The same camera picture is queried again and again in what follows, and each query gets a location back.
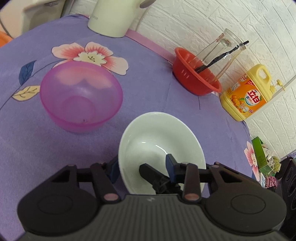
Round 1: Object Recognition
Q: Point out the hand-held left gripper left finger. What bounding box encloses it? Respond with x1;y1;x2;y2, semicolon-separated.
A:
47;156;122;204

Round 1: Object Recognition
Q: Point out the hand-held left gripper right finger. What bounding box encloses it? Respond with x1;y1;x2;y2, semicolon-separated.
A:
166;153;245;204

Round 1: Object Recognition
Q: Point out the red patterned ceramic bowl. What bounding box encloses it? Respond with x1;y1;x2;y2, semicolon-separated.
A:
118;112;207;195

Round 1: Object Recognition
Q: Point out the purple floral tablecloth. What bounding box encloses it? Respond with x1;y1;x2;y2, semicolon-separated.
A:
0;14;262;241

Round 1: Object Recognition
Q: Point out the purple plastic bowl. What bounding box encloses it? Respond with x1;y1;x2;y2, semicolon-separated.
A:
39;63;123;133

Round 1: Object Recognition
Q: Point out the green box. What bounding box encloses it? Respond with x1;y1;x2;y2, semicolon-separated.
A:
252;137;277;176

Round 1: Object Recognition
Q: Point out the red plastic colander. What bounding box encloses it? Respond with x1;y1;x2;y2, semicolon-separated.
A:
172;47;222;96

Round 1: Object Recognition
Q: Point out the yellow detergent bottle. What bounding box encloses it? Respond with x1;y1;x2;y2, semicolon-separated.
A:
219;64;284;122

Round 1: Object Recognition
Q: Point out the black speaker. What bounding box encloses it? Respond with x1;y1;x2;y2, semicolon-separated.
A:
275;158;296;223

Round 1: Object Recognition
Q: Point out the black stirring stick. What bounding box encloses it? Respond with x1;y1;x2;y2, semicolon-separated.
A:
195;40;250;71

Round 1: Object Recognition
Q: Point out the clear glass carafe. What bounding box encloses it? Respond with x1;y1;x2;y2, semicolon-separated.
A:
195;28;247;84

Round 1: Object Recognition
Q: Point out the cream thermos jug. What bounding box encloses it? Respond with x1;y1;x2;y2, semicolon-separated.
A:
87;0;156;38

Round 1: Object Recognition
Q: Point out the white water dispenser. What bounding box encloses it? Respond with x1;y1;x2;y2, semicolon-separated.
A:
0;0;72;39

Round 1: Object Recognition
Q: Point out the white wall cable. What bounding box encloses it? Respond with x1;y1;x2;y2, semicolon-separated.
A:
276;80;296;95

